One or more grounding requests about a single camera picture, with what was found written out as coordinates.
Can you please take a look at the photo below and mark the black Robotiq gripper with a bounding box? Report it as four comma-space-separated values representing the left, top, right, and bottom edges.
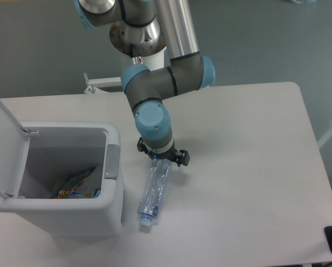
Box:
136, 137, 189, 167

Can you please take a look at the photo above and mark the crushed clear plastic bottle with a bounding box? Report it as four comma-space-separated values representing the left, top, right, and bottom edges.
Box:
137, 159, 172, 233

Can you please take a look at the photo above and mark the colourful raccoon snack bag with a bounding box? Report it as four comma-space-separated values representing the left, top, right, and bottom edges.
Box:
50, 168, 95, 199

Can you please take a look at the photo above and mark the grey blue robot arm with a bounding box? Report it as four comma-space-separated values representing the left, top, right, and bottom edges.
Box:
75, 1, 216, 166

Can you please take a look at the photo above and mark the white trash can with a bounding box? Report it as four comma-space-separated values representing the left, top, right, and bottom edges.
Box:
0, 122, 124, 238

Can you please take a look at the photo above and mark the white trash can lid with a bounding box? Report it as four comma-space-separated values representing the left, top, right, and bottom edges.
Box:
0, 100, 30, 197

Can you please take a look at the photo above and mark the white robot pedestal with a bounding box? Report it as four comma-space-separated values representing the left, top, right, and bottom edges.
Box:
83, 13, 168, 95

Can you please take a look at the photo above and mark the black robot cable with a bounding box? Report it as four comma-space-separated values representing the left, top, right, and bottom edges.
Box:
118, 0, 136, 61

